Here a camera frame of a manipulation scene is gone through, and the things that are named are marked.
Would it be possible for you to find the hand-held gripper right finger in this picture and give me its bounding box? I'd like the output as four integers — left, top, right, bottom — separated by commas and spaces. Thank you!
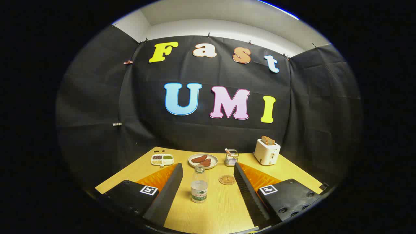
233, 162, 329, 229

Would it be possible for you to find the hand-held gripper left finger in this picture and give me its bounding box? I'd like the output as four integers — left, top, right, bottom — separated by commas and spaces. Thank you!
96, 163, 184, 228

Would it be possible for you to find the clear plastic juice bottle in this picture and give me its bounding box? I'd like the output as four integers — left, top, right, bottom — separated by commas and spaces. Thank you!
190, 164, 209, 203

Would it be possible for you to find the wooden table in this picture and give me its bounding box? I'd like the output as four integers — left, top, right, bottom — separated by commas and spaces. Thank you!
95, 146, 325, 234

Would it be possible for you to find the white divided condiment dish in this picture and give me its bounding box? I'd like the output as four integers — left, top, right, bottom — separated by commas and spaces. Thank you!
150, 154, 174, 167

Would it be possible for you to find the white toaster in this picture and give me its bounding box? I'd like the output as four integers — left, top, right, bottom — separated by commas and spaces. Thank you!
254, 139, 281, 166

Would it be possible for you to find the round grey plate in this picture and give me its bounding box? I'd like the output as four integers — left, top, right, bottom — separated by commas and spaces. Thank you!
188, 153, 219, 170

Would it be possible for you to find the black backdrop cloth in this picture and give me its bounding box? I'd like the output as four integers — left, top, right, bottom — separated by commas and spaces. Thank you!
55, 24, 363, 192

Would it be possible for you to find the metal wire holder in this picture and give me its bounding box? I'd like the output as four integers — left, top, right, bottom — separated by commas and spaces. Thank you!
225, 149, 239, 167

